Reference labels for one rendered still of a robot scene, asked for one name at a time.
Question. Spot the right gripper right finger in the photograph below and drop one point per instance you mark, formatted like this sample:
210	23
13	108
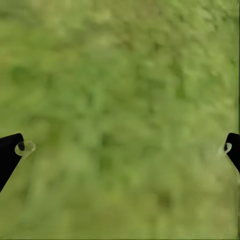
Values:
232	149

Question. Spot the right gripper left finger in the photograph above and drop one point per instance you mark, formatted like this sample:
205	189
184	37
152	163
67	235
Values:
12	149

